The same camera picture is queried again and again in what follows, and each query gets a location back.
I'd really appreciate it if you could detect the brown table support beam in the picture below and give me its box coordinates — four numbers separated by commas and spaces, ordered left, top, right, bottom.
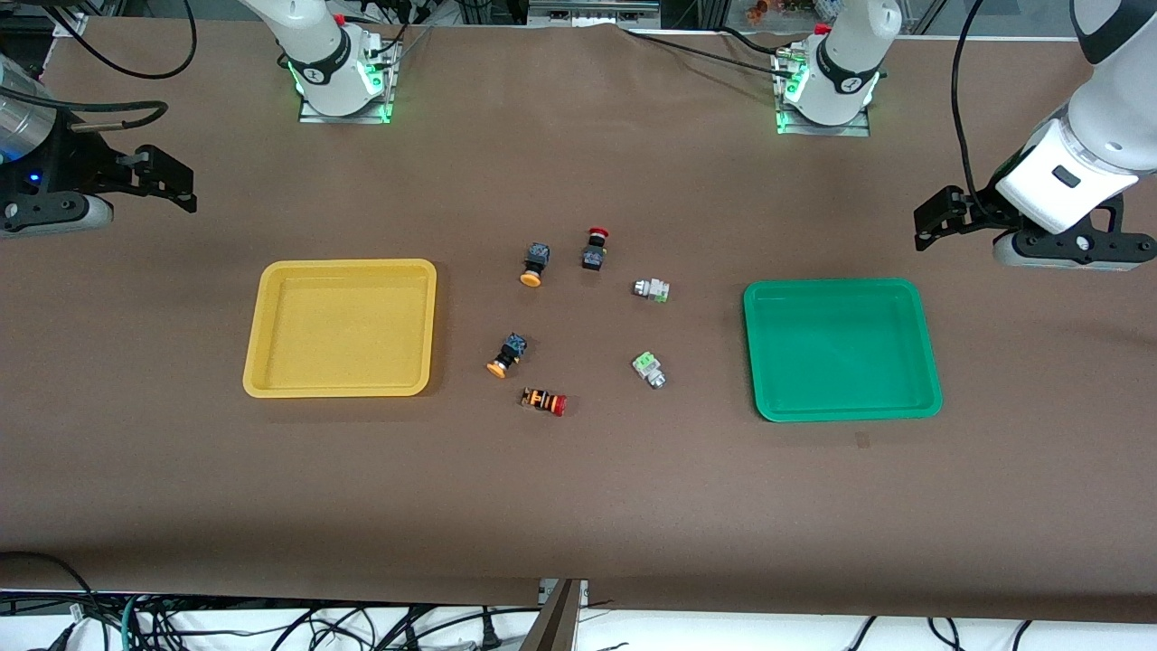
519, 579, 590, 651

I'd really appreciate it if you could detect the black looped floor cable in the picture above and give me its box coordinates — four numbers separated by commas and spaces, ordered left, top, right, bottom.
0, 550, 99, 651

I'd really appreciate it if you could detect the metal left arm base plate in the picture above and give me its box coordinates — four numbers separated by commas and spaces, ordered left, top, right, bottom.
773, 50, 874, 139

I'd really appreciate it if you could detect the yellow push button switch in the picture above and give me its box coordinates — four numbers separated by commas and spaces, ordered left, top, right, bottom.
486, 332, 529, 379
520, 241, 553, 288

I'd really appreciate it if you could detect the green floor cable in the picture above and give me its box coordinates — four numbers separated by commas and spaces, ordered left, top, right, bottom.
119, 592, 153, 651

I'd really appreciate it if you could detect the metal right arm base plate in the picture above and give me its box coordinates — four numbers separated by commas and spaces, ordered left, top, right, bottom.
296, 41, 400, 126

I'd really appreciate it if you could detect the yellow plastic tray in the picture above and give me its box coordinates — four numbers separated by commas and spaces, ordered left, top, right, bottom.
242, 259, 438, 399

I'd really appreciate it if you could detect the green plastic tray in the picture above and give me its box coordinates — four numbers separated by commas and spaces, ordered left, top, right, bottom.
742, 278, 944, 423

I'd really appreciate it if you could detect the brown table mat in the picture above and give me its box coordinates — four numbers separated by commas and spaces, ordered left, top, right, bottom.
0, 16, 1157, 625

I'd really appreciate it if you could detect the black cable on mat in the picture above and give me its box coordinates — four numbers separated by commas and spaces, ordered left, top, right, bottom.
622, 27, 789, 73

